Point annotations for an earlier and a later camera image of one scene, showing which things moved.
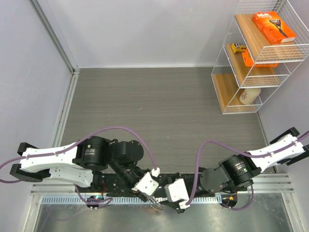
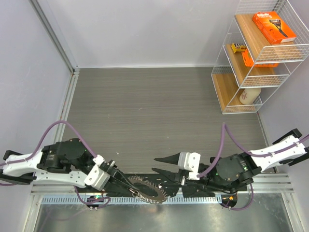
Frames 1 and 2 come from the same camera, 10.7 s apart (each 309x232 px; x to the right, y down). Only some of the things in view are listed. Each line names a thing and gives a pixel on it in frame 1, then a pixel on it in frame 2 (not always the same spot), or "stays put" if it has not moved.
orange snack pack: [249, 62] stays put
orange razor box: [273, 27] stays put
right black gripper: [174, 204] to [180, 177]
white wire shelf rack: [266, 41] stays put
